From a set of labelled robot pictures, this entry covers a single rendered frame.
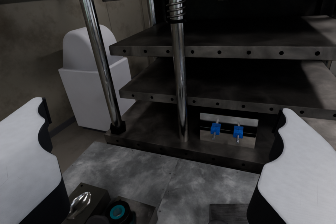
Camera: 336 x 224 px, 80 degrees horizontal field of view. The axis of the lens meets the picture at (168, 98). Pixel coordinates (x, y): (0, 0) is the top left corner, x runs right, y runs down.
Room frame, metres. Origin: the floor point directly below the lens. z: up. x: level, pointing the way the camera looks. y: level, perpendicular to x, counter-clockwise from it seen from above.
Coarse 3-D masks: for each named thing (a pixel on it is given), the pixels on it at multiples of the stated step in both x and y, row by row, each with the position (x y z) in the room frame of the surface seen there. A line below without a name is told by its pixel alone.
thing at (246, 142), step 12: (204, 108) 0.88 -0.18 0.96; (216, 108) 0.87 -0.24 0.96; (204, 120) 0.84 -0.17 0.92; (216, 120) 0.82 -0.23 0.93; (228, 120) 0.79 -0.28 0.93; (240, 120) 0.77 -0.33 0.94; (252, 120) 0.75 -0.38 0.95; (204, 132) 0.84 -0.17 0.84; (228, 132) 0.79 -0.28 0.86; (252, 132) 0.75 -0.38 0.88; (240, 144) 0.77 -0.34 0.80; (252, 144) 0.75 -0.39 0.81
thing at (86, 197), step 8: (80, 184) 0.57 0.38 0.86; (88, 184) 0.56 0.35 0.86; (72, 192) 0.53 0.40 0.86; (80, 192) 0.53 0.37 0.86; (88, 192) 0.53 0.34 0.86; (96, 192) 0.52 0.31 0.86; (104, 192) 0.52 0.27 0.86; (72, 200) 0.50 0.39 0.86; (80, 200) 0.51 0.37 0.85; (88, 200) 0.50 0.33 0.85; (96, 200) 0.49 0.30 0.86; (104, 200) 0.50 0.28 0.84; (72, 208) 0.48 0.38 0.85; (80, 208) 0.48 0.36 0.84; (88, 208) 0.46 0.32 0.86; (96, 208) 0.46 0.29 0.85; (104, 208) 0.49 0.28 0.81; (72, 216) 0.45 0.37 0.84; (80, 216) 0.43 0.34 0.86; (88, 216) 0.43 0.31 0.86
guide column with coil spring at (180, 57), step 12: (180, 0) 0.85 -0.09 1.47; (180, 12) 0.85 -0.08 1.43; (180, 24) 0.85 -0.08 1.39; (180, 36) 0.85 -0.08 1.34; (180, 48) 0.84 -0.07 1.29; (180, 60) 0.84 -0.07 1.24; (180, 72) 0.84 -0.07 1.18; (180, 84) 0.84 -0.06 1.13; (180, 96) 0.85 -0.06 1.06; (180, 108) 0.85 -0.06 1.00; (180, 120) 0.85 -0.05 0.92; (180, 132) 0.85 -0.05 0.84
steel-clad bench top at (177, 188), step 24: (96, 144) 0.88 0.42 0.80; (72, 168) 0.72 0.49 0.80; (96, 168) 0.70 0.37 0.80; (120, 168) 0.69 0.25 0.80; (144, 168) 0.67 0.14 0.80; (168, 168) 0.66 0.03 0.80; (192, 168) 0.65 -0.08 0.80; (216, 168) 0.63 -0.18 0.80; (120, 192) 0.56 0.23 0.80; (144, 192) 0.55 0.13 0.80; (168, 192) 0.54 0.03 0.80; (192, 192) 0.53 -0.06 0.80; (216, 192) 0.52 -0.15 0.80; (240, 192) 0.50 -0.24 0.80; (168, 216) 0.44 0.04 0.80; (192, 216) 0.43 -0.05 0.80
